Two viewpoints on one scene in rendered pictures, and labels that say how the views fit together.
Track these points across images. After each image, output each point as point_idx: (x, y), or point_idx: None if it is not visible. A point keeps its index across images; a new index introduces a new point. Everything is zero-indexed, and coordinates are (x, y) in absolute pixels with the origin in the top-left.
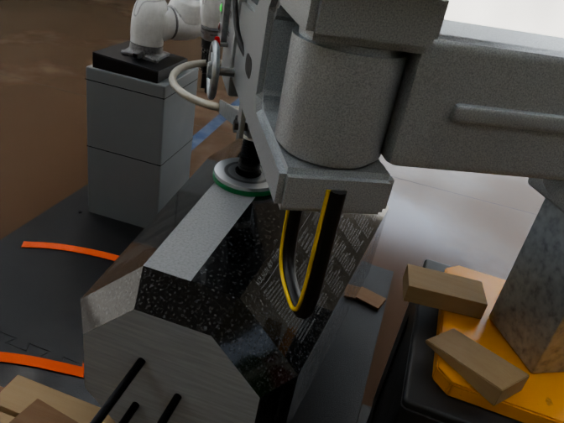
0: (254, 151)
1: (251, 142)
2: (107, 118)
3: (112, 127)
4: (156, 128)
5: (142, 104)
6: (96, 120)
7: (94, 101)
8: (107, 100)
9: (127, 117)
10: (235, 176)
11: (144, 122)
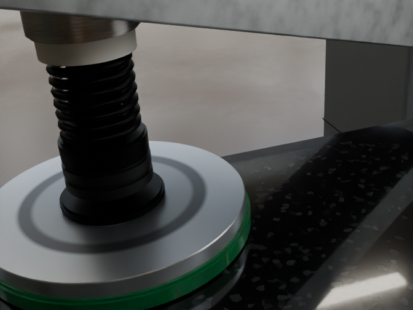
0: (61, 109)
1: (48, 66)
2: (342, 75)
3: (347, 92)
4: (396, 100)
5: (381, 49)
6: (332, 77)
7: (332, 43)
8: (344, 42)
9: (364, 75)
10: (47, 195)
11: (382, 87)
